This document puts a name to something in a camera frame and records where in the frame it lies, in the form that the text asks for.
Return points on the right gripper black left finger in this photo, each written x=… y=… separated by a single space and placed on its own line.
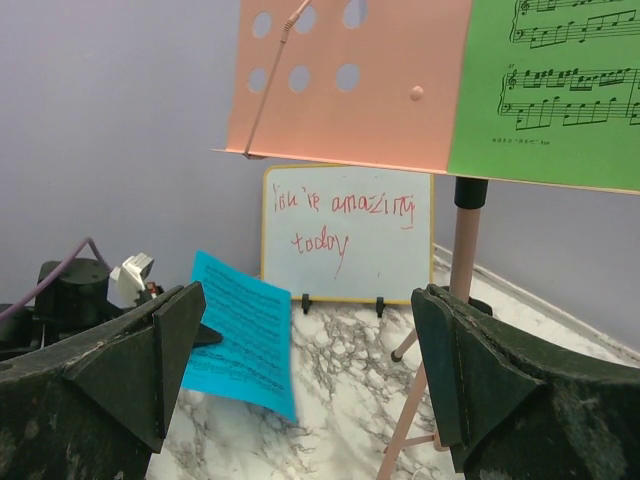
x=97 y=405

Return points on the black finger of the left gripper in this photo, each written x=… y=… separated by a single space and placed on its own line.
x=206 y=336

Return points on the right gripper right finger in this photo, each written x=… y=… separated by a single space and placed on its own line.
x=510 y=405

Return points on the blue sheet music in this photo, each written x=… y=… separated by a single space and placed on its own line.
x=252 y=363

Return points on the pink music stand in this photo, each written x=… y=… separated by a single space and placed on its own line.
x=309 y=85

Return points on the green sheet music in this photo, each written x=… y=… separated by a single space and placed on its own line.
x=549 y=94

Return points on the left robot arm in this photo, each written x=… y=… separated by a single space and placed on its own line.
x=74 y=301

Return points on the yellow framed whiteboard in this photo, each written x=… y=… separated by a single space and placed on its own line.
x=347 y=234

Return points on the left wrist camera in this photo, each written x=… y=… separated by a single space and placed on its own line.
x=131 y=281

